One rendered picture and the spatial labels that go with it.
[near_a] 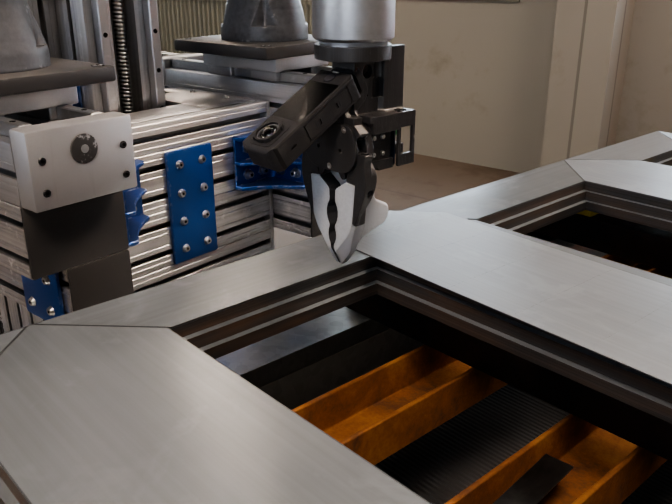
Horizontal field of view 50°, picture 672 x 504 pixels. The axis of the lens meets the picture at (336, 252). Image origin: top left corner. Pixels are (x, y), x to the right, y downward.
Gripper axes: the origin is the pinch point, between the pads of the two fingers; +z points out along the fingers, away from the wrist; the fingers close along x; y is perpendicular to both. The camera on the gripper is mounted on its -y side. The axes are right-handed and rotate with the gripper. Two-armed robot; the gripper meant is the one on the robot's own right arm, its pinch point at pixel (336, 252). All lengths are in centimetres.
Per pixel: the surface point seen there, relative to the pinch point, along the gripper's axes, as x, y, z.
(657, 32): 122, 328, 5
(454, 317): -9.4, 7.6, 6.4
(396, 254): 1.5, 10.5, 3.5
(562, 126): 151, 298, 53
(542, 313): -17.8, 9.9, 3.6
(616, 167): 4, 64, 4
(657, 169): -1, 68, 4
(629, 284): -20.1, 22.2, 3.6
